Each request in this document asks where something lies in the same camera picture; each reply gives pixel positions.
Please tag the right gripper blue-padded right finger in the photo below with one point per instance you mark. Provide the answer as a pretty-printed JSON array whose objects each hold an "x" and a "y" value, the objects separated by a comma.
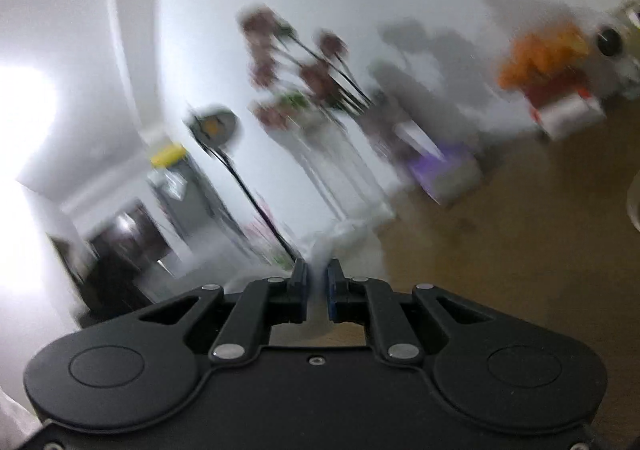
[{"x": 372, "y": 304}]

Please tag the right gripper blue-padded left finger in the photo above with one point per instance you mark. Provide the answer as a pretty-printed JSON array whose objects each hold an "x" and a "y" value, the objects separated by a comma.
[{"x": 252, "y": 313}]

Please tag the white tissue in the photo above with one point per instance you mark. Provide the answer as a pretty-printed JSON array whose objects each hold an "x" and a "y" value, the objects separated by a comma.
[{"x": 356, "y": 247}]

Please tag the purple tissue pack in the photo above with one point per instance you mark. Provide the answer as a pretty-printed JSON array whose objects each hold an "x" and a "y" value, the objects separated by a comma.
[{"x": 444, "y": 173}]

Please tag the dark wooden door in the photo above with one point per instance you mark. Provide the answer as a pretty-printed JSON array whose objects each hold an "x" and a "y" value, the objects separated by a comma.
[{"x": 105, "y": 270}]

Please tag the black floor lamp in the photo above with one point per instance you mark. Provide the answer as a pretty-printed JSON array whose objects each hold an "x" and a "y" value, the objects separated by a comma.
[{"x": 214, "y": 130}]

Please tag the dried flowers bouquet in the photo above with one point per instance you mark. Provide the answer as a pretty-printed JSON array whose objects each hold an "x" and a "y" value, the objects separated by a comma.
[{"x": 297, "y": 79}]

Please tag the red and white boxes stack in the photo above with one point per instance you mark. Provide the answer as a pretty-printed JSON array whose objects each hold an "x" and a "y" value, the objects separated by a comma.
[{"x": 563, "y": 104}]

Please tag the beige ceramic mug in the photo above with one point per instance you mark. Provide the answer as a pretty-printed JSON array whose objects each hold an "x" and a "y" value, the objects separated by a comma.
[{"x": 632, "y": 206}]

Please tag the clear clamshell with orange snacks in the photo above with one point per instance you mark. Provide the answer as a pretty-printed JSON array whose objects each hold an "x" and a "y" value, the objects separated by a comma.
[{"x": 544, "y": 53}]

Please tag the white astronaut figurine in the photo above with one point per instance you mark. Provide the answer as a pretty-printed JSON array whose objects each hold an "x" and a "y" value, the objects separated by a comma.
[{"x": 620, "y": 44}]

